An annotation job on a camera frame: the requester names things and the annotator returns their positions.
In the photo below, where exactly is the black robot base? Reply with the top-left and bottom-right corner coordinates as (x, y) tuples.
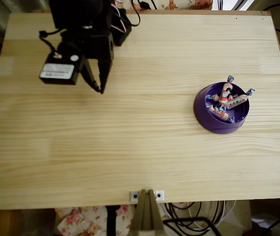
(110, 8), (132, 47)

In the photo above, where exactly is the purple bowl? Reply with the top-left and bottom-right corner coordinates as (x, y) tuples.
(193, 82), (251, 135)

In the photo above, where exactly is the wrapped candy with blue twist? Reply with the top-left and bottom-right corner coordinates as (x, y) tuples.
(205, 94), (220, 103)

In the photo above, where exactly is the red white wrapped candy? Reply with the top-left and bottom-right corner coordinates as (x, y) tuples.
(208, 104), (235, 123)
(218, 75), (235, 104)

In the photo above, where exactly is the wrapped candy with white label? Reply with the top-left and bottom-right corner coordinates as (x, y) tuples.
(225, 88), (256, 109)

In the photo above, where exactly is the floral cloth with brown print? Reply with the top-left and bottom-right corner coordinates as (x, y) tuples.
(127, 0), (214, 10)

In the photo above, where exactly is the black table leg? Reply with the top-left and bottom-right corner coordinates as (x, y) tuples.
(106, 206), (117, 236)

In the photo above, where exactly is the floral cloth with pink roses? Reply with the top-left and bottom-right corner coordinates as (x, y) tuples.
(55, 203), (175, 236)

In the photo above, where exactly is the black camera box with label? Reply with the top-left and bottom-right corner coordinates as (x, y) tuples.
(39, 53), (83, 86)

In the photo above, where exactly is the red white servo wire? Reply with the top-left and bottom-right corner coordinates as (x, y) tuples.
(112, 3), (127, 33)

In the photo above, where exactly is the black camera cable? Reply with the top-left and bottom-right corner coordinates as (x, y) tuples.
(38, 0), (140, 56)

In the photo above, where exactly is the black power cable with plug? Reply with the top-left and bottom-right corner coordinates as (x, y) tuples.
(137, 0), (159, 10)

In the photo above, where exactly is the silver metal bracket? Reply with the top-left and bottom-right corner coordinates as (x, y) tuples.
(129, 189), (165, 203)

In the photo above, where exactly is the olive camera stand pole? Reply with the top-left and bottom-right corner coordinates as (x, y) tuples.
(129, 188), (166, 233)

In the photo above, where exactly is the black wire frame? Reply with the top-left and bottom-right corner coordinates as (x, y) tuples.
(163, 217), (221, 236)

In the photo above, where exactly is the white cable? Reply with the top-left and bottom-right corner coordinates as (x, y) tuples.
(164, 200), (236, 229)

